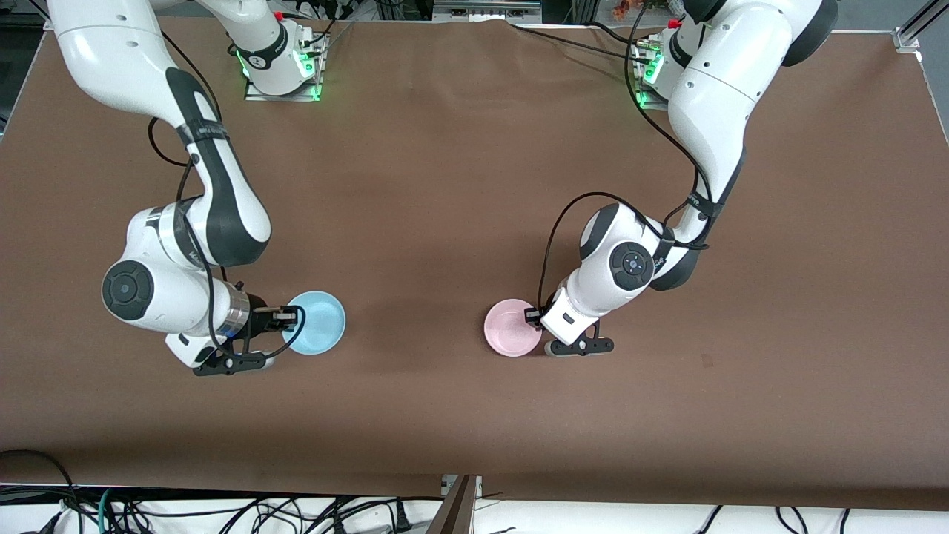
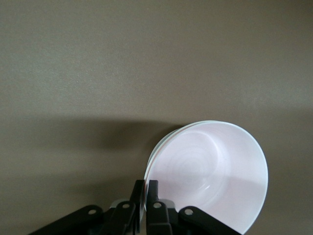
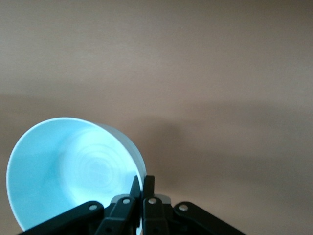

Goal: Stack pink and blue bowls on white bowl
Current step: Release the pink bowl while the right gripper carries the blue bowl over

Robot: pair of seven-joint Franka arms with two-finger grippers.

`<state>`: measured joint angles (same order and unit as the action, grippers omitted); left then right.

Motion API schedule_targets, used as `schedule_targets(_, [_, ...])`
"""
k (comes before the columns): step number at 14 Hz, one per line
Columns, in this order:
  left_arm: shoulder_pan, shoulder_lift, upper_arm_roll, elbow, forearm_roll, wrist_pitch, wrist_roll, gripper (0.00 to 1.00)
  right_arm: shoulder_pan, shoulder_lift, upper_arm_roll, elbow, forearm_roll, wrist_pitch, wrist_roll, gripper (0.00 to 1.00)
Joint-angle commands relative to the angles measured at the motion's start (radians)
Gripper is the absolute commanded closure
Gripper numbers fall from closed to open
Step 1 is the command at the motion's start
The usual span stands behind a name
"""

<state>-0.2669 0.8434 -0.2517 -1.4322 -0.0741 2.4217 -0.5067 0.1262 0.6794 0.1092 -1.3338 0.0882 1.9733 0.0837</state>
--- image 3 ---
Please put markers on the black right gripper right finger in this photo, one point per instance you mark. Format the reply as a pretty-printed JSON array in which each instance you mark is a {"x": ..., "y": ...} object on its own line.
[{"x": 156, "y": 213}]

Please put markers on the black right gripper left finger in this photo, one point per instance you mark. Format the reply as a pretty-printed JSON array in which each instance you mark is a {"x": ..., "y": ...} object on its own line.
[{"x": 115, "y": 215}]

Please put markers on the light blue bowl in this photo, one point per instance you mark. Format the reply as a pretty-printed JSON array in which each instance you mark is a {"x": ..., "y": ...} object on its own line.
[{"x": 61, "y": 169}]

